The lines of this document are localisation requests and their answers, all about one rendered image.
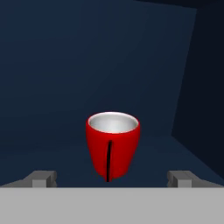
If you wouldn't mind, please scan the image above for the red cup with white inside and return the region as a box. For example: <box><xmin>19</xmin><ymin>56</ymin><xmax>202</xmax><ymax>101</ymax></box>
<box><xmin>85</xmin><ymin>111</ymin><xmax>141</xmax><ymax>183</ymax></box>

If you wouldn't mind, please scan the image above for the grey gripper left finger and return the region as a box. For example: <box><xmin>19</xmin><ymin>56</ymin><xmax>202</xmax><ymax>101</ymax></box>
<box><xmin>0</xmin><ymin>170</ymin><xmax>58</xmax><ymax>188</ymax></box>

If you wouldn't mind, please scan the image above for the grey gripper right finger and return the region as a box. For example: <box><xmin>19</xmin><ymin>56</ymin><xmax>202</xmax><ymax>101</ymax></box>
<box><xmin>166</xmin><ymin>170</ymin><xmax>224</xmax><ymax>188</ymax></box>

